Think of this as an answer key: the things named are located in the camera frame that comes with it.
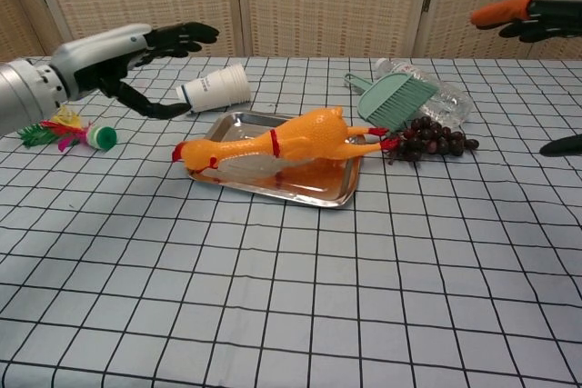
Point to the orange rubber chicken toy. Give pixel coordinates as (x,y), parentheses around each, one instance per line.
(314,133)

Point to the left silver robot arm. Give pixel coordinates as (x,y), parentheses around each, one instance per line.
(23,92)

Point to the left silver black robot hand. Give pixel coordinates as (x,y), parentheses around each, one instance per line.
(100,56)

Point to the clear plastic water bottle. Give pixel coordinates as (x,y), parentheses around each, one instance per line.
(450,104)

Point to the bunch of dark grapes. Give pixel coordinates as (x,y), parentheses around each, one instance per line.
(427,142)

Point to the green plastic hand brush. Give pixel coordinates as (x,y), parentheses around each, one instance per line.
(386,106)

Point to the white grid-patterned tablecloth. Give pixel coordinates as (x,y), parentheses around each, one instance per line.
(318,292)

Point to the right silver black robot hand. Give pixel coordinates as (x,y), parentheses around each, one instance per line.
(545,20)

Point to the silver metal tray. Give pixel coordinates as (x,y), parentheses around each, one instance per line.
(314,188)

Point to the colourful feather shuttlecock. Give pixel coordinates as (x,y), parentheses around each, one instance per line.
(102,137)

